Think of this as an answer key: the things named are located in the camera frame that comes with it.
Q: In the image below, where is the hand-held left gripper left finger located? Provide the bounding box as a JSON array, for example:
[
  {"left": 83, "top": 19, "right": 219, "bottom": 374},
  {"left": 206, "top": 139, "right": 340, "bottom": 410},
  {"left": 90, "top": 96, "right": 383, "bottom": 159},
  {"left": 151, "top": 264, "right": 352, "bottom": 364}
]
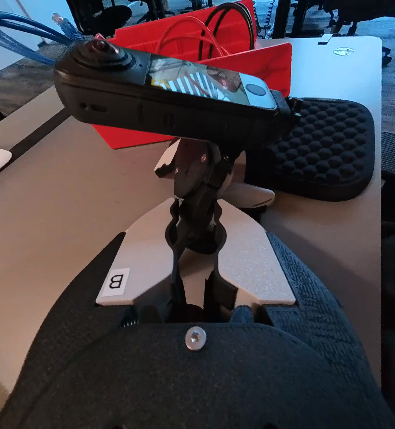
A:
[{"left": 96, "top": 198, "right": 181, "bottom": 306}]

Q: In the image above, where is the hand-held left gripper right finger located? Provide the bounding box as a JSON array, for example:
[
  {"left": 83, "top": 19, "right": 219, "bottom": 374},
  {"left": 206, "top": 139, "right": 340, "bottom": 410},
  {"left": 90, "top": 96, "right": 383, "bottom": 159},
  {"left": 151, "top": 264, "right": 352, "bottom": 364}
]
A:
[{"left": 214, "top": 200, "right": 296, "bottom": 307}]

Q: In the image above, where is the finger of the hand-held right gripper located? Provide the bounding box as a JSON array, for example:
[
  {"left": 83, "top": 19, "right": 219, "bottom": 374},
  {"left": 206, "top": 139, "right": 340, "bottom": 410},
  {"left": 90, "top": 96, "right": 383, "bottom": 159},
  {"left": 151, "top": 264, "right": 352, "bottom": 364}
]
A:
[{"left": 155, "top": 138, "right": 183, "bottom": 178}]

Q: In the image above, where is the red ethernet cable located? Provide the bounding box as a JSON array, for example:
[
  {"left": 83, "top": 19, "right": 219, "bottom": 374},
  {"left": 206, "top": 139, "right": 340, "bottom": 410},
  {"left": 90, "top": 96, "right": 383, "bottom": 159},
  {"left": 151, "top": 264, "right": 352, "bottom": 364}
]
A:
[{"left": 157, "top": 16, "right": 231, "bottom": 61}]

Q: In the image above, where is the blue ethernet cable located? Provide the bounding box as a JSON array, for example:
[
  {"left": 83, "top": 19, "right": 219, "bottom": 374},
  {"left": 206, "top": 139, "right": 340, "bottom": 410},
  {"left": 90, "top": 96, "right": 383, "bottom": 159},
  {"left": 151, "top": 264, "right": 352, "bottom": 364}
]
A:
[{"left": 0, "top": 12, "right": 84, "bottom": 65}]

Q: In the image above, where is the red plastic bin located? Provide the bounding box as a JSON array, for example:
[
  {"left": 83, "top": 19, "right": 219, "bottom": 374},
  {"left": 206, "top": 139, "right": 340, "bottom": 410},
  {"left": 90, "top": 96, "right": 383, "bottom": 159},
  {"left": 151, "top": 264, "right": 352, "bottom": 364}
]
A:
[{"left": 90, "top": 0, "right": 293, "bottom": 149}]

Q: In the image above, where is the black ethernet cable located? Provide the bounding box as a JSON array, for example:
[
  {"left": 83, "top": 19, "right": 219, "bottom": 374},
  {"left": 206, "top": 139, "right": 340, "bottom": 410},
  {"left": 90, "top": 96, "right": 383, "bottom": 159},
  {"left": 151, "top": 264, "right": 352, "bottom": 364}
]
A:
[{"left": 199, "top": 3, "right": 256, "bottom": 64}]

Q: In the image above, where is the black mesh chair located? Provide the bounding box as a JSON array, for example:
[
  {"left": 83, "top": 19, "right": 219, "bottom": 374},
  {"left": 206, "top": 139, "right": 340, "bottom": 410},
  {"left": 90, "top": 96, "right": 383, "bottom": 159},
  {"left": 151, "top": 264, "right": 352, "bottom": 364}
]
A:
[
  {"left": 318, "top": 0, "right": 395, "bottom": 36},
  {"left": 66, "top": 0, "right": 132, "bottom": 37}
]

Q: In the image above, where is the dark honeycomb seat cushion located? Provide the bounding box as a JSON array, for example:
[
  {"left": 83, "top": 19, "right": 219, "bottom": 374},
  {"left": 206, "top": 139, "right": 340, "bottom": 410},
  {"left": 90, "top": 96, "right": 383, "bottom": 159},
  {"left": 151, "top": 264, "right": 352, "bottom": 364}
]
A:
[{"left": 244, "top": 97, "right": 376, "bottom": 202}]

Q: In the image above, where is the black coiled cord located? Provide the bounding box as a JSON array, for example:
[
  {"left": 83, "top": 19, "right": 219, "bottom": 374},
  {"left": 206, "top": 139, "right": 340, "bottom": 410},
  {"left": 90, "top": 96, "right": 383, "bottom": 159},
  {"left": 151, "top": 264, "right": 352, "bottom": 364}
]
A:
[{"left": 254, "top": 0, "right": 276, "bottom": 38}]

